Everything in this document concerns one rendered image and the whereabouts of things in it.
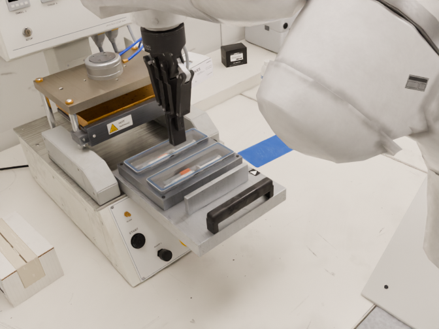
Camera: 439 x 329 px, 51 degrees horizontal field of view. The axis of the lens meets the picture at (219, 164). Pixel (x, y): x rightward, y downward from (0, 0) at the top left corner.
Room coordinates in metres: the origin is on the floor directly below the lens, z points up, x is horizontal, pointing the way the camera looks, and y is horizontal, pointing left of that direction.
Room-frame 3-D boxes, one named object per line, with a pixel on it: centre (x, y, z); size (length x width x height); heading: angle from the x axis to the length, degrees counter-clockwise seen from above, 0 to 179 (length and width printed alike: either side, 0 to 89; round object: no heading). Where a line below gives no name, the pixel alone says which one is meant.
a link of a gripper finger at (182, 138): (0.77, 0.08, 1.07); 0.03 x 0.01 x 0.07; 128
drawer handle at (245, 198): (0.63, -0.03, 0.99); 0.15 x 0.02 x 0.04; 129
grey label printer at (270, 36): (1.90, -0.29, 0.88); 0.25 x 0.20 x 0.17; 34
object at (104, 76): (1.02, 0.25, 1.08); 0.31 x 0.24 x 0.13; 129
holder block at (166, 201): (0.78, 0.08, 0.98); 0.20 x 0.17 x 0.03; 129
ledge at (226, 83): (1.70, -0.06, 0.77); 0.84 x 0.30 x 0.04; 130
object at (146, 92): (0.98, 0.24, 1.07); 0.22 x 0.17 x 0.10; 129
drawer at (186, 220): (0.74, 0.05, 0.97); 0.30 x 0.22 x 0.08; 39
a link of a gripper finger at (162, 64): (0.77, 0.07, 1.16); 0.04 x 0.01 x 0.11; 128
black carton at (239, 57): (1.72, -0.09, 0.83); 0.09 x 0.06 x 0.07; 107
